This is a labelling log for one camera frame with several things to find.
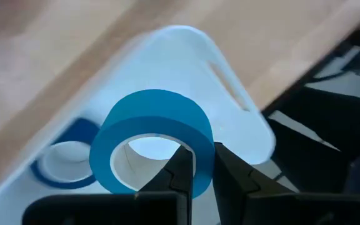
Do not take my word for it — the white plastic bin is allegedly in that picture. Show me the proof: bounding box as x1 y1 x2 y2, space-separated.
0 24 276 225

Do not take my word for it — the dark blue tape roll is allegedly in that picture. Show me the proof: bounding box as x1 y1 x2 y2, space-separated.
29 117 101 190

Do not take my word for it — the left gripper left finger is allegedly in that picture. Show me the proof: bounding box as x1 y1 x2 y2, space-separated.
22 144 197 225

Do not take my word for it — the black aluminium rig frame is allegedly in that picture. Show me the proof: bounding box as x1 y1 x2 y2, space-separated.
261 26 360 194

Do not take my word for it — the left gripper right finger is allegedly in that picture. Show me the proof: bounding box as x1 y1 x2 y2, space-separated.
212 141 360 225

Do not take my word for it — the light blue tape roll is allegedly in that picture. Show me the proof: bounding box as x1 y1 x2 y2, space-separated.
88 89 216 200

